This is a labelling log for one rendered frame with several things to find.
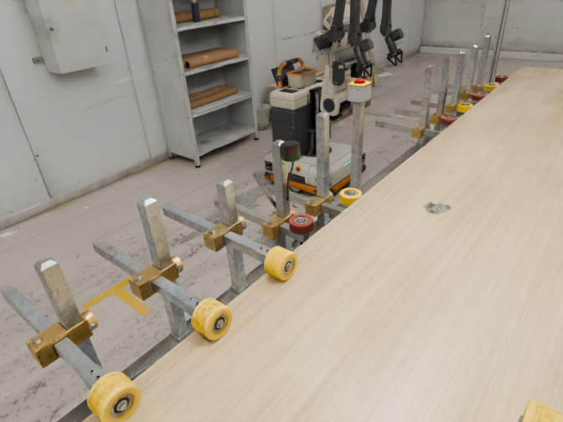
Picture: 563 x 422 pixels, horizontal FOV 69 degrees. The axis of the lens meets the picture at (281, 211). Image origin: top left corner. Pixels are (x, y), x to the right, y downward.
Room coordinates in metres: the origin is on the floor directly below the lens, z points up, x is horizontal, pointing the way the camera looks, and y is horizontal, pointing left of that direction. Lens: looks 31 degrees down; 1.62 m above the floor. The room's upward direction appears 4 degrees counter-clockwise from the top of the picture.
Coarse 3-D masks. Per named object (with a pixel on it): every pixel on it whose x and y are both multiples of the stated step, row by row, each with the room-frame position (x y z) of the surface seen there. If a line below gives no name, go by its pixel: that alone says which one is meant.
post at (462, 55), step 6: (462, 54) 2.55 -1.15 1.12; (462, 60) 2.54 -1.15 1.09; (462, 66) 2.55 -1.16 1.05; (456, 72) 2.56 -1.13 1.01; (462, 72) 2.56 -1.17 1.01; (456, 78) 2.56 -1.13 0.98; (456, 84) 2.55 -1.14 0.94; (456, 90) 2.55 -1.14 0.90; (456, 96) 2.55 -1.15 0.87; (456, 102) 2.54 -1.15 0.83; (450, 114) 2.56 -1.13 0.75; (456, 114) 2.57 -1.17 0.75
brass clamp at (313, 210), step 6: (330, 192) 1.46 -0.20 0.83; (312, 198) 1.41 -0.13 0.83; (318, 198) 1.40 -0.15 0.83; (324, 198) 1.40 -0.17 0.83; (330, 198) 1.43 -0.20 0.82; (306, 204) 1.37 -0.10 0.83; (312, 204) 1.36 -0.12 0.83; (318, 204) 1.36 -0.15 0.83; (306, 210) 1.37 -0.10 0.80; (312, 210) 1.35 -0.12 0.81; (318, 210) 1.36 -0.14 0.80; (312, 216) 1.35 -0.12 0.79
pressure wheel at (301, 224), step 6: (294, 216) 1.16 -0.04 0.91; (300, 216) 1.16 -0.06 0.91; (306, 216) 1.16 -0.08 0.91; (294, 222) 1.13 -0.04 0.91; (300, 222) 1.13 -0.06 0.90; (306, 222) 1.13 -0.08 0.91; (312, 222) 1.13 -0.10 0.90; (294, 228) 1.11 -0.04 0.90; (300, 228) 1.10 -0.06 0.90; (306, 228) 1.10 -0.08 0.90; (312, 228) 1.12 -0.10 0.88; (300, 234) 1.10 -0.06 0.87
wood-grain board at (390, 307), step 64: (448, 128) 1.91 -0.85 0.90; (512, 128) 1.85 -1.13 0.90; (384, 192) 1.30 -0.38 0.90; (448, 192) 1.27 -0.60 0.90; (512, 192) 1.24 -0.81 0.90; (320, 256) 0.94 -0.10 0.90; (384, 256) 0.92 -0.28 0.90; (448, 256) 0.90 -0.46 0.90; (512, 256) 0.89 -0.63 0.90; (256, 320) 0.71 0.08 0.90; (320, 320) 0.70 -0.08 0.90; (384, 320) 0.68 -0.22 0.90; (448, 320) 0.67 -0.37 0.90; (512, 320) 0.66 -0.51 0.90; (192, 384) 0.54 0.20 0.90; (256, 384) 0.53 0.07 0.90; (320, 384) 0.52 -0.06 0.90; (384, 384) 0.51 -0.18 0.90; (448, 384) 0.51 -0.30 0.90; (512, 384) 0.50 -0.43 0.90
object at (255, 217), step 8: (216, 200) 1.40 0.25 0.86; (240, 208) 1.32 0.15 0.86; (248, 208) 1.31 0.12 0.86; (248, 216) 1.28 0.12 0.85; (256, 216) 1.26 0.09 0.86; (264, 216) 1.25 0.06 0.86; (288, 224) 1.19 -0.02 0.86; (280, 232) 1.18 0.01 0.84; (288, 232) 1.16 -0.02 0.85; (304, 240) 1.12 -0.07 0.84
